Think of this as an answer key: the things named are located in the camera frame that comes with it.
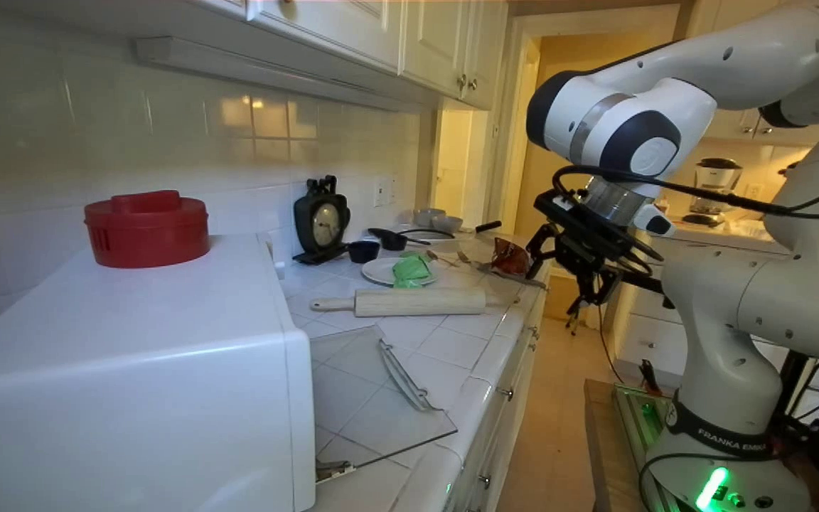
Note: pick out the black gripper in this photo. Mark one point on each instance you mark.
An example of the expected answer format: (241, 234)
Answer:
(598, 243)

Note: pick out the green cloth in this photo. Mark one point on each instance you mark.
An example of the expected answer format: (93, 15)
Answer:
(414, 262)

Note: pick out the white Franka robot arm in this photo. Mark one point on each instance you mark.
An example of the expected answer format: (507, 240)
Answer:
(770, 294)

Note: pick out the green packet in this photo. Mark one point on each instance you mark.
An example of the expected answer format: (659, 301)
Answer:
(410, 279)

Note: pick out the white toaster oven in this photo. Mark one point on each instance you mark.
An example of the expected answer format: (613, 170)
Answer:
(127, 399)

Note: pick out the red chip bag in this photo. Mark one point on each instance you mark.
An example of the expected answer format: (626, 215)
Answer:
(512, 256)

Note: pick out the white background base cabinets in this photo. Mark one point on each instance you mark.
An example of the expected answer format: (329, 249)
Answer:
(647, 335)

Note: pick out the wooden rolling pin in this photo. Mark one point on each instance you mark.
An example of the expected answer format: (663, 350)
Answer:
(420, 301)

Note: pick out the blender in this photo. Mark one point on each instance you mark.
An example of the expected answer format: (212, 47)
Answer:
(718, 180)

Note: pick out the white counter base cabinets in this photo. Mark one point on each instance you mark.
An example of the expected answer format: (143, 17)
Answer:
(499, 428)

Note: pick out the black frying pan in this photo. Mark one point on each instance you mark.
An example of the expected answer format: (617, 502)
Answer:
(391, 240)

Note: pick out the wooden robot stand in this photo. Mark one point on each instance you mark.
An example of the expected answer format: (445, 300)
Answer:
(610, 455)

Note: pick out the white plate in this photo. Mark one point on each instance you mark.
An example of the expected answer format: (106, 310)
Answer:
(376, 270)

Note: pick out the black table clock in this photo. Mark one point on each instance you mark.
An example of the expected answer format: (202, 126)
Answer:
(322, 223)

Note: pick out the red plastic container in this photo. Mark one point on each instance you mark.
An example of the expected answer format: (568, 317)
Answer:
(147, 229)

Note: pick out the wrist mounted camera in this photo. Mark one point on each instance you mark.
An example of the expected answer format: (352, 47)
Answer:
(654, 219)

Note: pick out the white wall cabinets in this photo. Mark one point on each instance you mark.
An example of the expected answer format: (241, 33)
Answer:
(427, 37)

